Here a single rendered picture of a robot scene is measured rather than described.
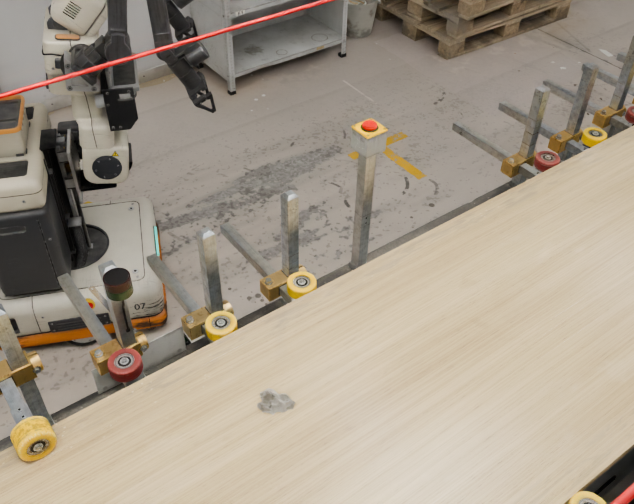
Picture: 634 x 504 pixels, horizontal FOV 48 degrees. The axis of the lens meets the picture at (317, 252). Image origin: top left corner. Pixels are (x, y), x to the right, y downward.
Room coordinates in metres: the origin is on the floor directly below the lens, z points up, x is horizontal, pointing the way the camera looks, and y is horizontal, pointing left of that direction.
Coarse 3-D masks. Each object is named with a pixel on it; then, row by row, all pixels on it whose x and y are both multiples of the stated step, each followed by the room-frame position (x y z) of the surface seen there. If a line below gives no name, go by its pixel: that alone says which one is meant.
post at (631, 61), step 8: (632, 40) 2.35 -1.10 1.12; (632, 48) 2.35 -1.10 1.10; (632, 56) 2.34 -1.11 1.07; (624, 64) 2.35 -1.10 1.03; (632, 64) 2.33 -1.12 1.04; (624, 72) 2.35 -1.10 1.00; (632, 72) 2.34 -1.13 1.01; (624, 80) 2.34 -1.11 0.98; (616, 88) 2.35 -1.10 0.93; (624, 88) 2.33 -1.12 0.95; (616, 96) 2.35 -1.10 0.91; (624, 96) 2.34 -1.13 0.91; (616, 104) 2.34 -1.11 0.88; (608, 128) 2.34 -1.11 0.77; (608, 136) 2.33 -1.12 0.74
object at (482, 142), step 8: (456, 128) 2.24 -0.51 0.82; (464, 128) 2.22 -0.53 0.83; (464, 136) 2.21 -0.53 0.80; (472, 136) 2.18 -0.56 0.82; (480, 136) 2.17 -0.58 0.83; (480, 144) 2.14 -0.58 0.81; (488, 144) 2.12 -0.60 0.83; (496, 144) 2.12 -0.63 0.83; (488, 152) 2.11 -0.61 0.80; (496, 152) 2.08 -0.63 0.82; (504, 152) 2.07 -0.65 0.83; (520, 168) 1.99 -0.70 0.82; (528, 168) 1.98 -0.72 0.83; (528, 176) 1.96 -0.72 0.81
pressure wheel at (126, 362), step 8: (120, 352) 1.08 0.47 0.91; (128, 352) 1.08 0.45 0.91; (136, 352) 1.08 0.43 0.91; (112, 360) 1.05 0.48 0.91; (120, 360) 1.05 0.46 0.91; (128, 360) 1.05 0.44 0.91; (136, 360) 1.05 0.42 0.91; (112, 368) 1.03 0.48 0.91; (120, 368) 1.03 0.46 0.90; (128, 368) 1.03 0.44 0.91; (136, 368) 1.03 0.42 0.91; (112, 376) 1.02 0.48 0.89; (120, 376) 1.01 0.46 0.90; (128, 376) 1.02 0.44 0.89; (136, 376) 1.03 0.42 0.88
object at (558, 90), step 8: (544, 80) 2.57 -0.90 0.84; (552, 88) 2.52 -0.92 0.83; (560, 88) 2.50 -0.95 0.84; (560, 96) 2.49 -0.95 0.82; (568, 96) 2.46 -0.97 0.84; (592, 104) 2.39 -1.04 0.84; (592, 112) 2.36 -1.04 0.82; (616, 120) 2.28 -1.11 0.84; (624, 120) 2.28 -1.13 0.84; (624, 128) 2.25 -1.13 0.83
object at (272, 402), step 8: (264, 392) 0.97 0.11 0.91; (272, 392) 0.97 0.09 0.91; (264, 400) 0.95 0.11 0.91; (272, 400) 0.94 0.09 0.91; (280, 400) 0.94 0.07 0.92; (288, 400) 0.95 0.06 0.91; (264, 408) 0.92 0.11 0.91; (272, 408) 0.93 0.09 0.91; (280, 408) 0.93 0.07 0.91; (288, 408) 0.93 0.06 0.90
